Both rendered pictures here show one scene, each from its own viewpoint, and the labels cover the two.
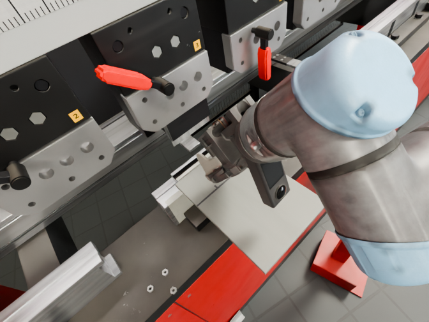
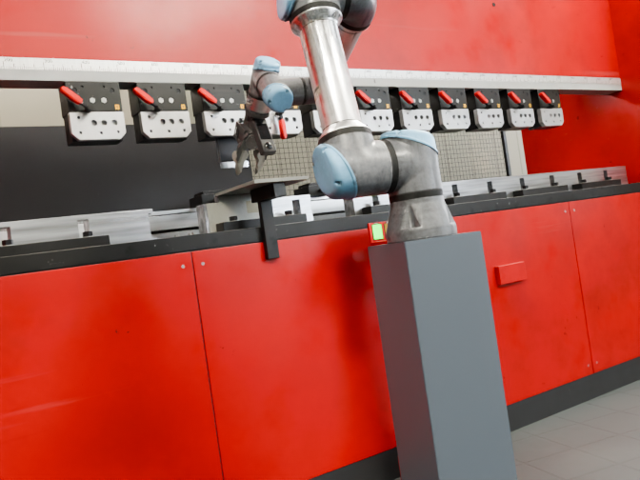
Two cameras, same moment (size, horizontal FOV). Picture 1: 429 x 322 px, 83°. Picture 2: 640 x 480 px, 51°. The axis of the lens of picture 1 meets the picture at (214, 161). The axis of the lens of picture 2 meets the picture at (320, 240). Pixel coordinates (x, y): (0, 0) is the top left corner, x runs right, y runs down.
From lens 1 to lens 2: 187 cm
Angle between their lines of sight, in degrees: 51
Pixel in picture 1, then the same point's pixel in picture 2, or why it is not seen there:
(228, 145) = (245, 126)
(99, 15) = (205, 79)
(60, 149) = (171, 115)
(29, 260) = not seen: hidden behind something
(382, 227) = (267, 83)
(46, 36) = (186, 78)
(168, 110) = (222, 128)
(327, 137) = (257, 72)
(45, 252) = not seen: hidden behind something
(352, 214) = (262, 85)
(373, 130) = (263, 65)
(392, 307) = not seen: outside the picture
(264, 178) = (258, 131)
